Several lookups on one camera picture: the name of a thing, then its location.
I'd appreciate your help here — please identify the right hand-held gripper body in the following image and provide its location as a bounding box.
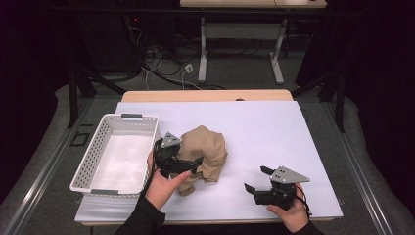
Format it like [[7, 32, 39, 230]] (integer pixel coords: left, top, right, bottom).
[[254, 165, 311, 211]]

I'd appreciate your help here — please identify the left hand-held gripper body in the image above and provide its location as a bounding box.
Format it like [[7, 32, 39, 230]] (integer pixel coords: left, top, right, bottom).
[[153, 131, 197, 179]]

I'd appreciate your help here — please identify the tan cloth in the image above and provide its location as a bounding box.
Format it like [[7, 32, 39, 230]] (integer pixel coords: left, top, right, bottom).
[[169, 124, 229, 197]]

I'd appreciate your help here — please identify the white perforated plastic basket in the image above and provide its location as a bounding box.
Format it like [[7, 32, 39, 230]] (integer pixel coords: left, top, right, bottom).
[[69, 113, 161, 199]]

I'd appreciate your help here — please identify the person's right hand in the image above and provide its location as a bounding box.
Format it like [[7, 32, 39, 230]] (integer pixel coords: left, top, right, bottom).
[[266, 183, 310, 234]]

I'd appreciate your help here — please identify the person's left hand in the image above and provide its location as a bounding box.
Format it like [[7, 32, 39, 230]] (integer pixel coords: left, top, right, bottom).
[[144, 151, 193, 212]]

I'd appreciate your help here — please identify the white table mat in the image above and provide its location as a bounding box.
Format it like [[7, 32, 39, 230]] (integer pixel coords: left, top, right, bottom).
[[73, 100, 345, 224]]

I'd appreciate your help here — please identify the wooden table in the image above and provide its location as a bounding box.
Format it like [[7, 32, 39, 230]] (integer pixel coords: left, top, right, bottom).
[[81, 89, 341, 227]]

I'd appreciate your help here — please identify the black metal stand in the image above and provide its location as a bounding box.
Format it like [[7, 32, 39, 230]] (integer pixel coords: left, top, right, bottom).
[[66, 16, 128, 129], [291, 70, 347, 133]]

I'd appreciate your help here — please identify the desk with white metal legs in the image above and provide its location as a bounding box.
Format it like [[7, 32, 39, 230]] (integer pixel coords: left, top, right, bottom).
[[179, 0, 328, 86]]

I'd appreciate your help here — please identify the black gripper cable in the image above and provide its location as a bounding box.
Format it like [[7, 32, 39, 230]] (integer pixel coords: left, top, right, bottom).
[[142, 138, 164, 197], [294, 185, 313, 219]]

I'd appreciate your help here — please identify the white floor cable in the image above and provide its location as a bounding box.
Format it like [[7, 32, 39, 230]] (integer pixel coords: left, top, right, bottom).
[[143, 58, 202, 91]]

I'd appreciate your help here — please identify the black floor cable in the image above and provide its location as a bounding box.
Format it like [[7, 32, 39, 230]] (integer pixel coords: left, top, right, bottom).
[[123, 19, 227, 91]]

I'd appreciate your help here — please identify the black floor socket frame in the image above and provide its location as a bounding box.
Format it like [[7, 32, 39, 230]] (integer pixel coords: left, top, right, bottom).
[[69, 131, 91, 148]]

